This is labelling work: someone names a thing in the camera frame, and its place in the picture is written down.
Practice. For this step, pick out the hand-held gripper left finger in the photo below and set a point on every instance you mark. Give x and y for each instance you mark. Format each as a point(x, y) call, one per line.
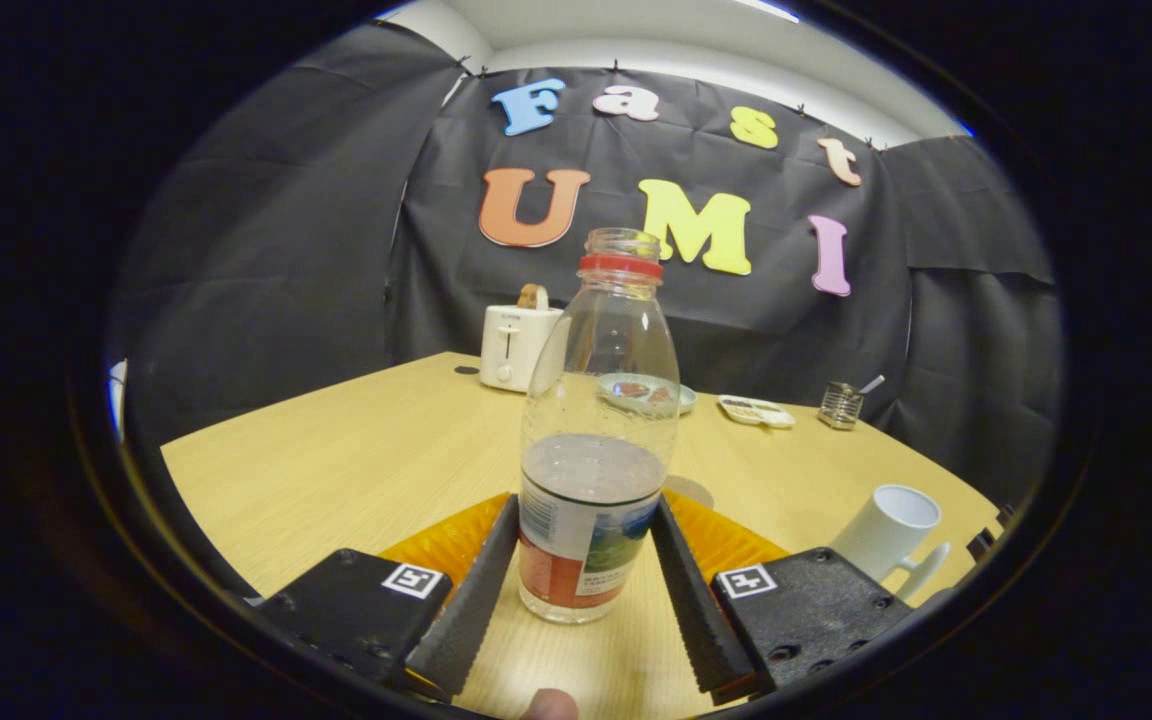
point(471, 620)

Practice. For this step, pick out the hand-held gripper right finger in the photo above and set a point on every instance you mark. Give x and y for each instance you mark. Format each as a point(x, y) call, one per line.
point(696, 620)

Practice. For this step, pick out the round brown coaster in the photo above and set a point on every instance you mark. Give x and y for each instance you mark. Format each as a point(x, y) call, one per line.
point(694, 492)

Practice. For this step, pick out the clear plastic juice bottle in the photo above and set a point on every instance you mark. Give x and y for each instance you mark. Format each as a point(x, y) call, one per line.
point(596, 480)

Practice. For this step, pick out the white cup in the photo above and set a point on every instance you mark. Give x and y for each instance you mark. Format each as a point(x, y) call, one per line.
point(886, 530)

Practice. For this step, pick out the wooden table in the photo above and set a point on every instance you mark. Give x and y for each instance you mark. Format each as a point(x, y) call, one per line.
point(336, 470)

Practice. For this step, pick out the white divided condiment tray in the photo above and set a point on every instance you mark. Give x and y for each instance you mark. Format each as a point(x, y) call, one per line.
point(756, 411)

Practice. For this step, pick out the pale green plate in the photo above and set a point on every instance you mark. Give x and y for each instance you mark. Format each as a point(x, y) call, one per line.
point(688, 400)

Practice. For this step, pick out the white toaster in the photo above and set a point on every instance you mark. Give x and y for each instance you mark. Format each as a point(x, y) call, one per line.
point(511, 345)

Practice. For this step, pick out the silver spoon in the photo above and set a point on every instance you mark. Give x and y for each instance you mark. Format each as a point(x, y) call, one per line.
point(872, 384)

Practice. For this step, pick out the black table clamp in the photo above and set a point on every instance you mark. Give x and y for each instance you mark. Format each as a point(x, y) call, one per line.
point(986, 540)

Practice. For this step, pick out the brown bread slice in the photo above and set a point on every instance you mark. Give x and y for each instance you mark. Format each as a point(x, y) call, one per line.
point(533, 296)

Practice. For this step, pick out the long ceiling light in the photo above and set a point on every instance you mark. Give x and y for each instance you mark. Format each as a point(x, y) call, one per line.
point(766, 9)

